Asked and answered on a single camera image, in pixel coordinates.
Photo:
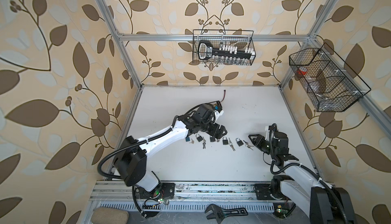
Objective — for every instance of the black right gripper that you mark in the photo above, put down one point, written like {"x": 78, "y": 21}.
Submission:
{"x": 257, "y": 140}

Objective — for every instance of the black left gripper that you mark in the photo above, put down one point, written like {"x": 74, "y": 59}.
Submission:
{"x": 219, "y": 134}

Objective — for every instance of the black padlock with ring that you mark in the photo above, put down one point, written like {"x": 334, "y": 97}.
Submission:
{"x": 202, "y": 140}

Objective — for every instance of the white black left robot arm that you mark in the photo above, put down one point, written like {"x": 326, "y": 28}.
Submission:
{"x": 129, "y": 162}

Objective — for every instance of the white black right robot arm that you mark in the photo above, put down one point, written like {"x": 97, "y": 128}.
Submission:
{"x": 322, "y": 202}

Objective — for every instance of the black socket tool set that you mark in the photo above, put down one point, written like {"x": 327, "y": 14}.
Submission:
{"x": 206, "y": 51}

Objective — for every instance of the black adjustable wrench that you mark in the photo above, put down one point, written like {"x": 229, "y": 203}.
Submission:
{"x": 215, "y": 212}

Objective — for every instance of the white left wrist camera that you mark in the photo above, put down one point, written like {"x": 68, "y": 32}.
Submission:
{"x": 218, "y": 109}

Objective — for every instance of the black wire basket back wall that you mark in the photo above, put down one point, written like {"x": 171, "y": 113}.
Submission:
{"x": 242, "y": 39}

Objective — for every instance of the black wire basket wall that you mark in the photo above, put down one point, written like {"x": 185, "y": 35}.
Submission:
{"x": 242, "y": 39}
{"x": 331, "y": 84}

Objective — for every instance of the black wire basket right wall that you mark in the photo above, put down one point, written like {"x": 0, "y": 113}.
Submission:
{"x": 331, "y": 84}

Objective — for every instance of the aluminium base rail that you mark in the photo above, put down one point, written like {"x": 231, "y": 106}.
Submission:
{"x": 189, "y": 196}

